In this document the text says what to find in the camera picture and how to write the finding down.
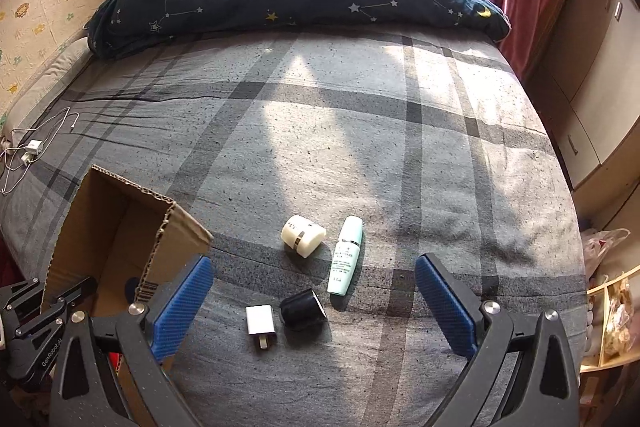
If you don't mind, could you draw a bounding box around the white cream jar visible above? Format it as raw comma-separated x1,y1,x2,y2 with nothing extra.
281,215,326,258

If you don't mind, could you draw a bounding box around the grey plaid bed sheet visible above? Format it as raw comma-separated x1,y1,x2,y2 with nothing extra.
1,27,586,426

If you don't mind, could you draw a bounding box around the cardboard box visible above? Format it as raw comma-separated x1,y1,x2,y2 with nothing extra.
39,163,215,427

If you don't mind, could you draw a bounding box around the beige wardrobe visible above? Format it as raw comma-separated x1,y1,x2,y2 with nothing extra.
527,0,639,219

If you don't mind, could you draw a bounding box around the white usb charger plug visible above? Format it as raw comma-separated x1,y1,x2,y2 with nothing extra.
245,305,276,350

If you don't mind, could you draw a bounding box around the mint green lotion bottle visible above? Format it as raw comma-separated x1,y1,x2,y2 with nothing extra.
328,216,363,297

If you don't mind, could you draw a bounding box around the white plastic bag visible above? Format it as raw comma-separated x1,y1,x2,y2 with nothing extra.
580,229,630,279

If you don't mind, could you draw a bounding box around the beige pillow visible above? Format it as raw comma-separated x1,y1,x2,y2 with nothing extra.
1,37,92,148

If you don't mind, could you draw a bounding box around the white charger with cable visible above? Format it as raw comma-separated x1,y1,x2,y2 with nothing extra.
1,107,80,196

